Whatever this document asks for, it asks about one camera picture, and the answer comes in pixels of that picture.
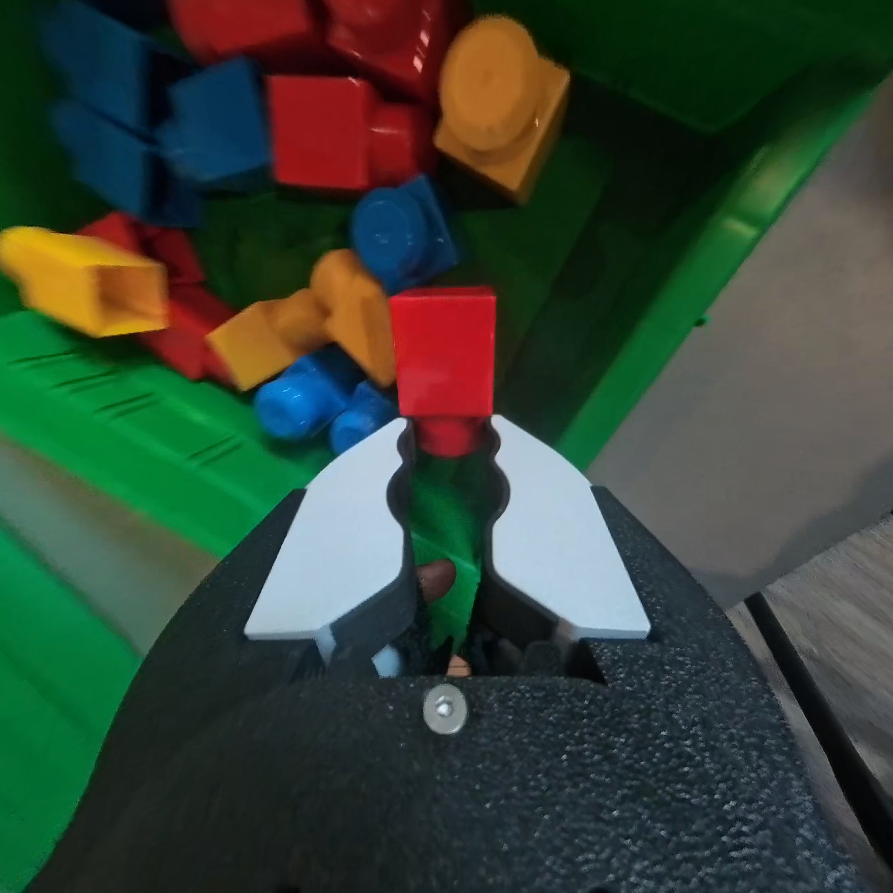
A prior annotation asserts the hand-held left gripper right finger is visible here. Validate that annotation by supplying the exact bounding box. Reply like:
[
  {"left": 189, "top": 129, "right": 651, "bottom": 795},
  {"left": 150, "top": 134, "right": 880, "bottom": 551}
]
[{"left": 480, "top": 413, "right": 653, "bottom": 643}]

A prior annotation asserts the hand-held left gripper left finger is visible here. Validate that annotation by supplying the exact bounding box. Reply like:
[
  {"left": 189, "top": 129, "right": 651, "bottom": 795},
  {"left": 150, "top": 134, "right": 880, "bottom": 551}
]
[{"left": 243, "top": 416, "right": 420, "bottom": 667}]

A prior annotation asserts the red mega block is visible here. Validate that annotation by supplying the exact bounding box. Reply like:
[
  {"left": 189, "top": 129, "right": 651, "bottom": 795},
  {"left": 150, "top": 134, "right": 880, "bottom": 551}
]
[{"left": 388, "top": 286, "right": 498, "bottom": 459}]

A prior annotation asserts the pile of colourful mega blocks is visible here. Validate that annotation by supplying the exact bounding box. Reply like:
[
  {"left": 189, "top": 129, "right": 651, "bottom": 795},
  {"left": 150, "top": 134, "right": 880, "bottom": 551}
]
[{"left": 0, "top": 0, "right": 572, "bottom": 458}]

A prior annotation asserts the green plastic bin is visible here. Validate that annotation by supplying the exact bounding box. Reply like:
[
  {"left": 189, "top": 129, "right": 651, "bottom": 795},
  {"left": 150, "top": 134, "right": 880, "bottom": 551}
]
[
  {"left": 0, "top": 523, "right": 144, "bottom": 893},
  {"left": 0, "top": 0, "right": 893, "bottom": 559}
]

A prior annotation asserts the person's left hand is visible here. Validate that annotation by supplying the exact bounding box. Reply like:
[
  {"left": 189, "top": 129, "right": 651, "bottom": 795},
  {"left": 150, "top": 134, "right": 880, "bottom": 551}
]
[{"left": 415, "top": 557, "right": 459, "bottom": 606}]

